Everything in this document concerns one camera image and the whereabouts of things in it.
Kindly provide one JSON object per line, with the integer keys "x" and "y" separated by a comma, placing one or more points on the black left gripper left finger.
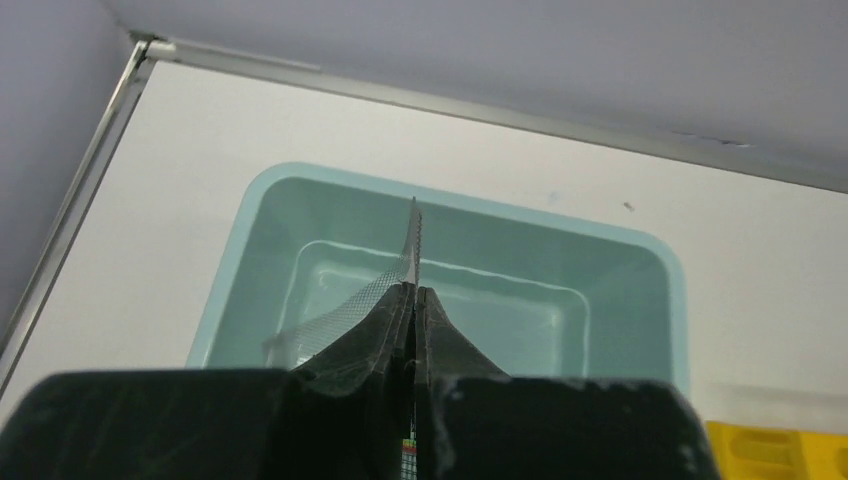
{"x": 345, "y": 412}

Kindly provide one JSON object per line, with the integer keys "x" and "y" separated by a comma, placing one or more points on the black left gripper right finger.
{"x": 444, "y": 358}

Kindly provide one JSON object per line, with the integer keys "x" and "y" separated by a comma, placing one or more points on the teal plastic bin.
{"x": 539, "y": 294}

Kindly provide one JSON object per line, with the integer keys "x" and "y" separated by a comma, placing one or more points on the yellow test tube rack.
{"x": 755, "y": 453}

